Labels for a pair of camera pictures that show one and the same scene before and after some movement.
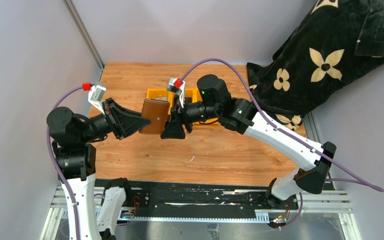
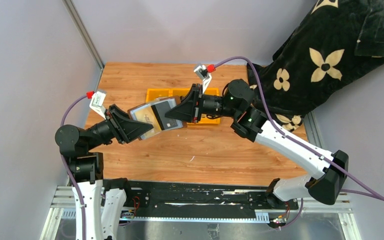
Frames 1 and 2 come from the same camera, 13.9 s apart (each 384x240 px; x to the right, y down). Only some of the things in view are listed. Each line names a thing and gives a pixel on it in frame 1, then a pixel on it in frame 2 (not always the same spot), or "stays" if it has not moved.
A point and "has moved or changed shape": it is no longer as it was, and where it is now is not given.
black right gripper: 181,115 -> 196,104
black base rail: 169,200 stays
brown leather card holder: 156,111 has moved or changed shape
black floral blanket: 337,39 stays
